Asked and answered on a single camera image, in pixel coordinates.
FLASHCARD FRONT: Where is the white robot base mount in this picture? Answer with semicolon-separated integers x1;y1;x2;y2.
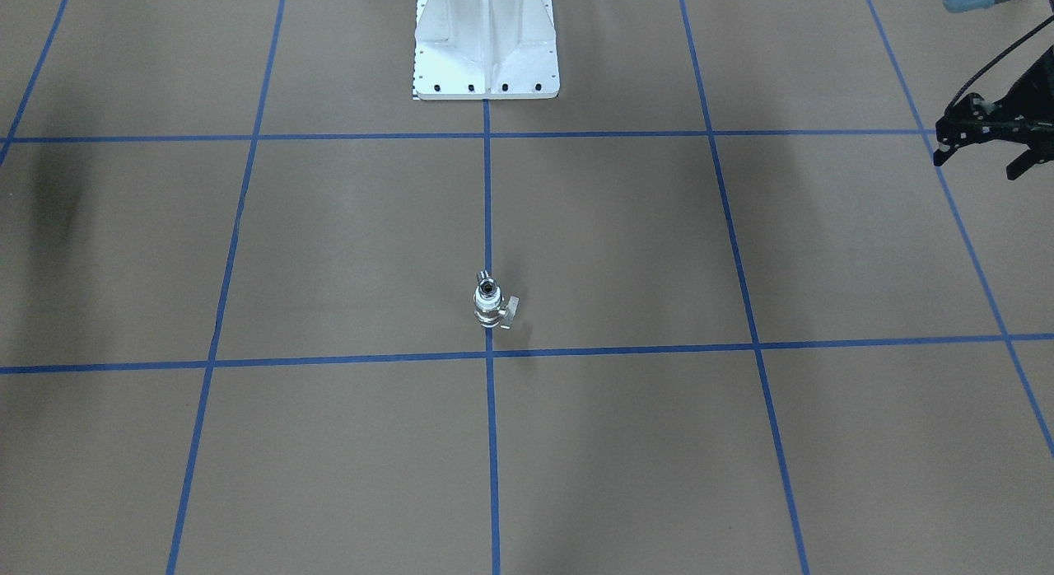
412;0;561;101

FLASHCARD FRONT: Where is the blue grey robot arm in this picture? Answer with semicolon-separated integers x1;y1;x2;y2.
932;0;1053;181

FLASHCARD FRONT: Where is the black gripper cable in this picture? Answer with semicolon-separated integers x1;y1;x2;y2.
946;15;1054;110

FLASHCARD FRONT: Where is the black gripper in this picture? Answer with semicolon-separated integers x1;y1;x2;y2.
933;49;1053;181

